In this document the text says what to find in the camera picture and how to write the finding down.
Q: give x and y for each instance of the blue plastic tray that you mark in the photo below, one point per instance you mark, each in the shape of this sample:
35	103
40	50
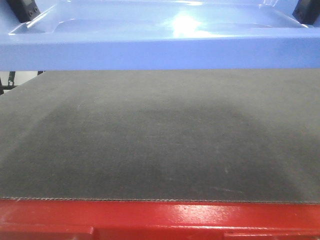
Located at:
158	35

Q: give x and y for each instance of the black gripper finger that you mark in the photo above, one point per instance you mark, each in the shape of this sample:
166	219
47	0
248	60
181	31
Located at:
307	11
24	10

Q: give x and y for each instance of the dark grey table mat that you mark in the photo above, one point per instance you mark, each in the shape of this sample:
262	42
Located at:
235	135

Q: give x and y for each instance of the red table edge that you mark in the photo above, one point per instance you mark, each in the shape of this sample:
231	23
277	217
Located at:
156	220

